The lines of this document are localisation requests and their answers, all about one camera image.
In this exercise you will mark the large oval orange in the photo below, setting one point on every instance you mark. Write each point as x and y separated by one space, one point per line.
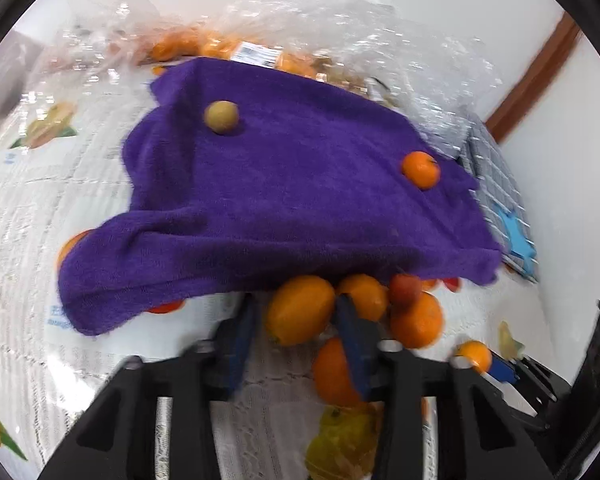
300 316

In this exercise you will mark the small red fruit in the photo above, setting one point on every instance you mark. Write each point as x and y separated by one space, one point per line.
405 290

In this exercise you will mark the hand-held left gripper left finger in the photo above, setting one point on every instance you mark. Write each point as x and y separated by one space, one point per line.
241 345

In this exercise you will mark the yellow-green round fruit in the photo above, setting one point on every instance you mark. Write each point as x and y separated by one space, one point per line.
221 117

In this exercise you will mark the fruit-printed white tablecloth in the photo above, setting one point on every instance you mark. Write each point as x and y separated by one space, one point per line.
55 185

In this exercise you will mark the grey translucent plastic sheet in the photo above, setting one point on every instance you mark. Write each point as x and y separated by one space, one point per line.
7 75

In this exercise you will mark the brown wooden trim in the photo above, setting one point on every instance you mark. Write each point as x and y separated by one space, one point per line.
535 80

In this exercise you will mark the purple towel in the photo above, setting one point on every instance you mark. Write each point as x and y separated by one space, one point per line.
290 185

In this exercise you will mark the clear plastic bag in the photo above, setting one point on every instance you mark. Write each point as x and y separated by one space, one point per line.
380 35

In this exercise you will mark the pile of bagged mandarins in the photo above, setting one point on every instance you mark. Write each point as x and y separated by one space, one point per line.
180 45

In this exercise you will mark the blue star-shaped object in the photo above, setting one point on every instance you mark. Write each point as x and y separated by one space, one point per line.
517 240

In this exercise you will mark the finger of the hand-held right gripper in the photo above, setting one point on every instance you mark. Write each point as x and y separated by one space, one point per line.
501 369

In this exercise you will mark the small mandarin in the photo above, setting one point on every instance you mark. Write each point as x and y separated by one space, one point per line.
476 355
421 170

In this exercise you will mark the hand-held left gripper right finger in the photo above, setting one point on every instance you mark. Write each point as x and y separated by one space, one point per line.
352 347

